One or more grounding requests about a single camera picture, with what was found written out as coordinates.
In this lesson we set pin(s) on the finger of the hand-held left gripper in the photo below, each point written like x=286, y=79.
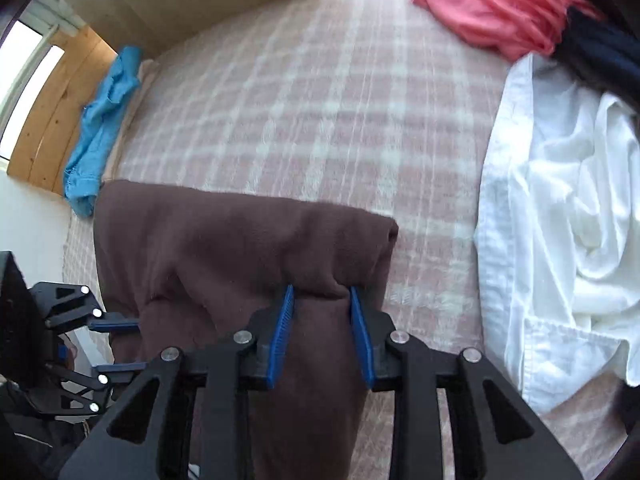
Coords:
x=125, y=372
x=117, y=326

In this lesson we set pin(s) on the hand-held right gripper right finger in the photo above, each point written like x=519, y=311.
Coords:
x=361, y=340

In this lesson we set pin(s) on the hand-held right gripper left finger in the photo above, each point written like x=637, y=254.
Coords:
x=282, y=335

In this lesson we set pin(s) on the brown fleece garment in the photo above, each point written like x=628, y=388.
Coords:
x=225, y=250

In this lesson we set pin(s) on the black zipped jacket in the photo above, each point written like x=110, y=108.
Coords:
x=30, y=440

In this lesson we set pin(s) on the blue folded garment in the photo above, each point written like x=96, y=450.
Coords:
x=95, y=150

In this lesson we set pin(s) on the pine plank board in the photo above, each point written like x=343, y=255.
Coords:
x=55, y=110

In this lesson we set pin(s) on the pink checked blanket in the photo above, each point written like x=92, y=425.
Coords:
x=325, y=110

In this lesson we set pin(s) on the white shirt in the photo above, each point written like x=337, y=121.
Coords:
x=550, y=210

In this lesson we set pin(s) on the pink garment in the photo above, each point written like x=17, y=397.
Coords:
x=490, y=10

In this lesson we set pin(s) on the navy garment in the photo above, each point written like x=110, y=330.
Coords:
x=600, y=55

